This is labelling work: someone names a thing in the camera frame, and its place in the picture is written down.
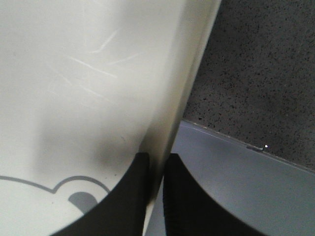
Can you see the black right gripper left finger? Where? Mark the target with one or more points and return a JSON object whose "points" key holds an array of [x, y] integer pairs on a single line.
{"points": [[122, 212]]}

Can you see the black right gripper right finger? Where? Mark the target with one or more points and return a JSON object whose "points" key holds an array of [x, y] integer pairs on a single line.
{"points": [[190, 211]]}

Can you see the cream bear serving tray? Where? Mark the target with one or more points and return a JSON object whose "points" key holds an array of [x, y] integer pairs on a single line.
{"points": [[85, 85]]}

